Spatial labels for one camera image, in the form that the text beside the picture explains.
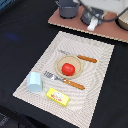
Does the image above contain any grey saucepan with handle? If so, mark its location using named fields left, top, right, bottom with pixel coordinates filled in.
left=81, top=7, right=104, bottom=25

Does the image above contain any round wooden plate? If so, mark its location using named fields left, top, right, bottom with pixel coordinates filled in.
left=55, top=55, right=83, bottom=79

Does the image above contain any tall grey pot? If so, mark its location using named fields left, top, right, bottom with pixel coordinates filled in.
left=55, top=0, right=79, bottom=19

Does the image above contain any light blue cup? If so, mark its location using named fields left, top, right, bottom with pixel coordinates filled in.
left=27, top=72, right=43, bottom=92

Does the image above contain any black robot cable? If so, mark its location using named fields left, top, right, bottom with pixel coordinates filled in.
left=79, top=3, right=128, bottom=23

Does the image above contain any brown stove board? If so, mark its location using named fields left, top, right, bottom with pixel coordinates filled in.
left=48, top=6, right=128, bottom=43

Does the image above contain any fork with wooden handle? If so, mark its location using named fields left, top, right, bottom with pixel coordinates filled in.
left=44, top=71, right=85, bottom=90

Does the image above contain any white salt shaker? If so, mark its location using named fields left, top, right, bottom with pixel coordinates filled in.
left=87, top=18, right=98, bottom=31

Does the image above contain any red tomato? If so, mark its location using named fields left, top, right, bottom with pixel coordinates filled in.
left=62, top=63, right=75, bottom=76

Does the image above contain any yellow butter box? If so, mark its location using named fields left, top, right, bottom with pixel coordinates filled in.
left=46, top=88, right=70, bottom=106

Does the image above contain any cream bowl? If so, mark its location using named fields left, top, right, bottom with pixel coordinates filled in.
left=118, top=11, right=128, bottom=31

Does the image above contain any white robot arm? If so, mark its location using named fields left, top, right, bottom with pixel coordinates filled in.
left=73, top=0, right=128, bottom=14

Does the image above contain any knife with wooden handle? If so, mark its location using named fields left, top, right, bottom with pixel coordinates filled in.
left=58, top=50, right=97, bottom=63

